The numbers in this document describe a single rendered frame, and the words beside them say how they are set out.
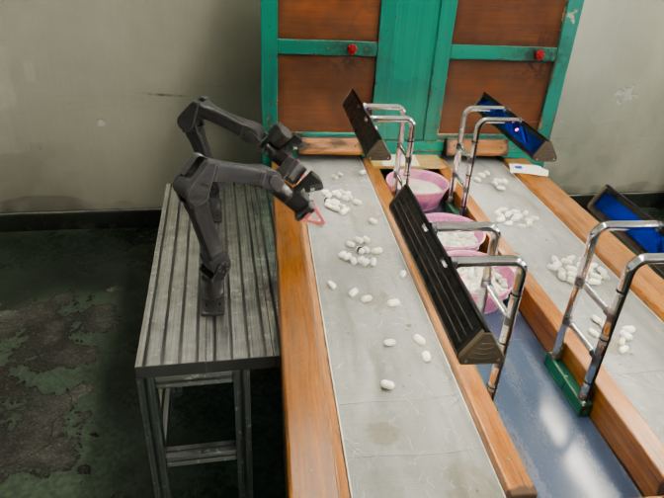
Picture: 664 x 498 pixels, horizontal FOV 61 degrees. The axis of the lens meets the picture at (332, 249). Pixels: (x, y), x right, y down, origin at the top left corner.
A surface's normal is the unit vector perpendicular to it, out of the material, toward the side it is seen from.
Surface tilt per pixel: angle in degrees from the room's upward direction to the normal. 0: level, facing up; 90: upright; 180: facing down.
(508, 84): 90
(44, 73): 90
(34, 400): 0
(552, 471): 0
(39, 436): 0
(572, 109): 90
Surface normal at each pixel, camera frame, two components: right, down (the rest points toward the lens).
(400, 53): 0.11, 0.50
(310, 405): 0.05, -0.87
